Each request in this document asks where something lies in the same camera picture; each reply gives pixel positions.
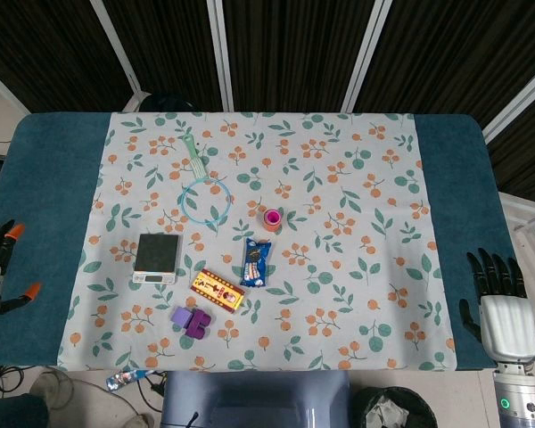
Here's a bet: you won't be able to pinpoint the light purple cube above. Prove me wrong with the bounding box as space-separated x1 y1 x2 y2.
169 305 196 332

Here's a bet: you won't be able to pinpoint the white screen frame post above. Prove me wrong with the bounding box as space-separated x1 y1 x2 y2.
340 0 393 113
480 57 535 144
0 62 32 116
88 0 146 112
206 0 236 112

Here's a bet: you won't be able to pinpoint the teal table cover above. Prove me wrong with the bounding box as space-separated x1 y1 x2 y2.
0 111 513 374

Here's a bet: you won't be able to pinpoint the light blue plastic ring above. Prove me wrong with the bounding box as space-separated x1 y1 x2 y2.
180 177 232 224

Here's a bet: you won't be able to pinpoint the black rounded object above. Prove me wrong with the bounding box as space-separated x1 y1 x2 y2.
140 91 197 113

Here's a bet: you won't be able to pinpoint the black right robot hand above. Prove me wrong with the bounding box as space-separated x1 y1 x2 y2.
458 248 535 363

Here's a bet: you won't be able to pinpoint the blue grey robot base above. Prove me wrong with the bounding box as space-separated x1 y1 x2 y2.
160 369 353 428

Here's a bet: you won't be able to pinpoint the blue snack wrapper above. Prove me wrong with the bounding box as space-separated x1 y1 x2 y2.
105 368 151 391

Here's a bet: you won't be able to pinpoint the yellow red printed box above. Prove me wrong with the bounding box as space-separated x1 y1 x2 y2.
188 268 246 316

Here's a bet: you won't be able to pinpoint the green white brush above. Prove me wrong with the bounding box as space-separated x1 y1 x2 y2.
181 133 210 182

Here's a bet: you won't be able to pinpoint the orange pink stacked cups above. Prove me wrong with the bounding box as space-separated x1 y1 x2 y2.
262 208 283 233

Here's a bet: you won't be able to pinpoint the blue Oreo cookie packet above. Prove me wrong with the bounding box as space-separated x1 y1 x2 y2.
239 237 273 289

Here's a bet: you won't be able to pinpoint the silver digital kitchen scale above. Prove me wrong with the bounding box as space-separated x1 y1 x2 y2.
132 233 181 285

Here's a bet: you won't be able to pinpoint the black trash bin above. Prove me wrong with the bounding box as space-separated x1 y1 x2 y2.
351 385 438 428

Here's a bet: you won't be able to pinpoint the dark purple building block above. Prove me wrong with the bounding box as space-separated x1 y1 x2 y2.
185 308 213 342

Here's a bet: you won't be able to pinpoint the floral white tablecloth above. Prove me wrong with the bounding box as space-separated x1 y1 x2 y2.
56 111 457 374

